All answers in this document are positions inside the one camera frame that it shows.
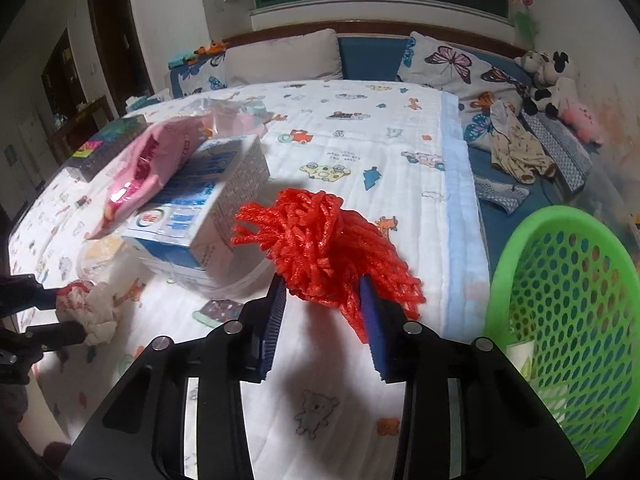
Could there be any red plastic mesh bundle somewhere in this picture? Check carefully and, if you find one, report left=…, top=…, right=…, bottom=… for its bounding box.
left=231, top=188, right=426, bottom=342

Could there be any crumpled white red wrapper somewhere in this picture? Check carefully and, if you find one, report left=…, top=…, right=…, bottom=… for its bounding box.
left=55, top=281, right=119, bottom=346

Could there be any clear plastic jelly cup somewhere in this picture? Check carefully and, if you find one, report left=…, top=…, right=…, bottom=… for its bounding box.
left=76, top=235, right=140, bottom=287

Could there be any colourful marker pen case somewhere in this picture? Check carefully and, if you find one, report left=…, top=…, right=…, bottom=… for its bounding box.
left=64, top=115, right=146, bottom=182

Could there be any green plastic basket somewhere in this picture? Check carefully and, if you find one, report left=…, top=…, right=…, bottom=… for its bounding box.
left=485, top=206, right=639, bottom=474

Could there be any blue white milk carton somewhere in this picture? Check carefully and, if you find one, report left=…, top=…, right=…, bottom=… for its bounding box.
left=122, top=136, right=270, bottom=294

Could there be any pink snack bag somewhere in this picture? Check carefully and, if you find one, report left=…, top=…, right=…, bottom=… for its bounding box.
left=86, top=116, right=209, bottom=240

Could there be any clear plastic wrapper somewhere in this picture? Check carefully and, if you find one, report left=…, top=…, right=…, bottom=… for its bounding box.
left=178, top=98, right=274, bottom=139

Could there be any beige patterned cloth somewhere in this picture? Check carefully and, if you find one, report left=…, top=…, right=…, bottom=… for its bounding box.
left=490, top=101, right=556, bottom=185

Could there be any white cartoon print blanket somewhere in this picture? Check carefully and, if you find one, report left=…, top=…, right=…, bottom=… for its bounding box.
left=9, top=80, right=489, bottom=479

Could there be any blue white patterned cloth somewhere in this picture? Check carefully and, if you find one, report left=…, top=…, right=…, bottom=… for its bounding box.
left=521, top=113, right=592, bottom=195

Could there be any left butterfly print pillow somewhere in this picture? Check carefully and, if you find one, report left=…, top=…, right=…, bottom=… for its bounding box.
left=169, top=52, right=228, bottom=99

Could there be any butterfly print pillow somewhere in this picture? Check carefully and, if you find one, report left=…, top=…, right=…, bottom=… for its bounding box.
left=169, top=52, right=228, bottom=99
left=397, top=32, right=529, bottom=152

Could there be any pink plush toy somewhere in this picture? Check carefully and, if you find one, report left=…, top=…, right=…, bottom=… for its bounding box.
left=559, top=99, right=604, bottom=145

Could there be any orange toy on headboard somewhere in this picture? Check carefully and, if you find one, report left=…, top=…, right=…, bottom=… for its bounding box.
left=193, top=41, right=228, bottom=56

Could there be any right butterfly print pillow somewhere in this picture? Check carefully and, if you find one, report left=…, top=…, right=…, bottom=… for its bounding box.
left=397, top=32, right=529, bottom=152

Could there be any black white plush toy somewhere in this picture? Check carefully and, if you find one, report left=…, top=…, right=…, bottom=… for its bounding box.
left=514, top=51, right=578, bottom=118

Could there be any blue cushion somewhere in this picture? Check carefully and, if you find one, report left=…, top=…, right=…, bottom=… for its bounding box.
left=338, top=37, right=408, bottom=81

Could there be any beige pillow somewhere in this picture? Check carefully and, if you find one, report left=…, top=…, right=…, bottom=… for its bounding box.
left=224, top=28, right=343, bottom=88

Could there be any wooden headboard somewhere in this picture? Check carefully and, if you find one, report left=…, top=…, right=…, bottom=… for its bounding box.
left=224, top=20, right=526, bottom=58

